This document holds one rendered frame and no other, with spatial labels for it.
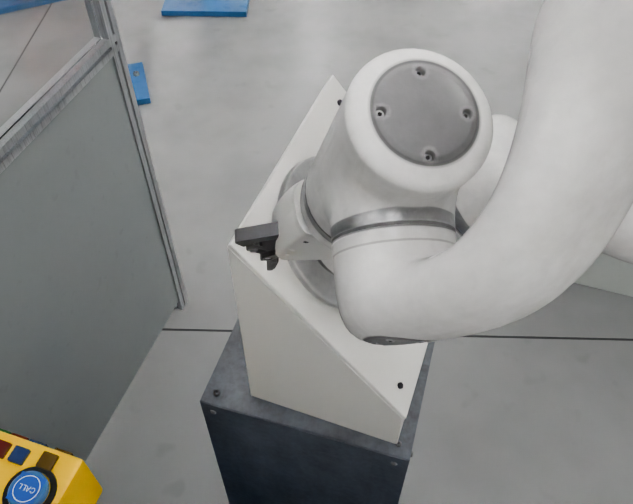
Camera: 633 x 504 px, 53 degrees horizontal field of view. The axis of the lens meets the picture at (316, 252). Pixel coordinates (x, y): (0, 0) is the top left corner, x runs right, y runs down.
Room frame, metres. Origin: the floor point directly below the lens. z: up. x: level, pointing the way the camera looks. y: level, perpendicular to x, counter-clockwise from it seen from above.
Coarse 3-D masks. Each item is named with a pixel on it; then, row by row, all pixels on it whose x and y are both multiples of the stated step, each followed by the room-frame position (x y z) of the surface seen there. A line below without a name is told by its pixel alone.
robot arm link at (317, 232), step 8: (304, 184) 0.34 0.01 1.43; (304, 192) 0.33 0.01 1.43; (304, 200) 0.33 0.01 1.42; (304, 208) 0.33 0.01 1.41; (304, 216) 0.33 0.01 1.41; (312, 216) 0.31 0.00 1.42; (312, 224) 0.31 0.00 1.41; (312, 232) 0.32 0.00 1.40; (320, 232) 0.31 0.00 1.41; (320, 240) 0.31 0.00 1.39; (328, 240) 0.30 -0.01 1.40; (328, 248) 0.31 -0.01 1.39
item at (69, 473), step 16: (0, 432) 0.31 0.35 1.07; (32, 448) 0.29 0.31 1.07; (48, 448) 0.29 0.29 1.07; (0, 464) 0.28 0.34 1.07; (16, 464) 0.28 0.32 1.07; (32, 464) 0.28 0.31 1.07; (64, 464) 0.28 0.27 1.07; (80, 464) 0.28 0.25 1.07; (0, 480) 0.26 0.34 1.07; (48, 480) 0.26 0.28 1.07; (64, 480) 0.26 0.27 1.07; (80, 480) 0.27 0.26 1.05; (96, 480) 0.28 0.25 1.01; (0, 496) 0.24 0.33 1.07; (48, 496) 0.24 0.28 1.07; (64, 496) 0.24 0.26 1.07; (80, 496) 0.26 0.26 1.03; (96, 496) 0.27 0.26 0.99
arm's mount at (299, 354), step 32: (320, 96) 0.69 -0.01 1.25; (320, 128) 0.64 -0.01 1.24; (288, 160) 0.57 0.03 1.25; (256, 224) 0.47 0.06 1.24; (256, 256) 0.44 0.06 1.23; (256, 288) 0.42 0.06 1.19; (288, 288) 0.43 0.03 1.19; (256, 320) 0.43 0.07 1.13; (288, 320) 0.41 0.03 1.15; (320, 320) 0.41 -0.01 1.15; (256, 352) 0.43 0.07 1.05; (288, 352) 0.41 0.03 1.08; (320, 352) 0.40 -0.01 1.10; (352, 352) 0.40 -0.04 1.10; (384, 352) 0.42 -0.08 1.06; (416, 352) 0.45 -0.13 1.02; (256, 384) 0.43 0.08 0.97; (288, 384) 0.41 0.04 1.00; (320, 384) 0.40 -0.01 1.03; (352, 384) 0.38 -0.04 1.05; (384, 384) 0.39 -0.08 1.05; (320, 416) 0.40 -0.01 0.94; (352, 416) 0.38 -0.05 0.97; (384, 416) 0.37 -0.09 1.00
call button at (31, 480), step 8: (24, 472) 0.26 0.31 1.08; (32, 472) 0.26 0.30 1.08; (16, 480) 0.25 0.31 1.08; (24, 480) 0.25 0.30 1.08; (32, 480) 0.25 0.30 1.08; (40, 480) 0.25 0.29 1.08; (8, 488) 0.25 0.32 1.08; (16, 488) 0.25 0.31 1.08; (24, 488) 0.25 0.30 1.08; (32, 488) 0.25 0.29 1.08; (40, 488) 0.25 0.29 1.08; (48, 488) 0.25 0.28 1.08; (8, 496) 0.24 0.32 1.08; (16, 496) 0.24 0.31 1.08; (24, 496) 0.24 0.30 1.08; (32, 496) 0.24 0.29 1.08; (40, 496) 0.24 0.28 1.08
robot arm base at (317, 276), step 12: (300, 168) 0.56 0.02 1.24; (288, 180) 0.54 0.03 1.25; (300, 180) 0.55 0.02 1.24; (300, 264) 0.45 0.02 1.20; (312, 264) 0.46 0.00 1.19; (324, 264) 0.47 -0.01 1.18; (300, 276) 0.44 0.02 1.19; (312, 276) 0.45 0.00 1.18; (324, 276) 0.46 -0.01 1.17; (312, 288) 0.43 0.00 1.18; (324, 288) 0.44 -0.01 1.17; (324, 300) 0.43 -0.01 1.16; (336, 300) 0.44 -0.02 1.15
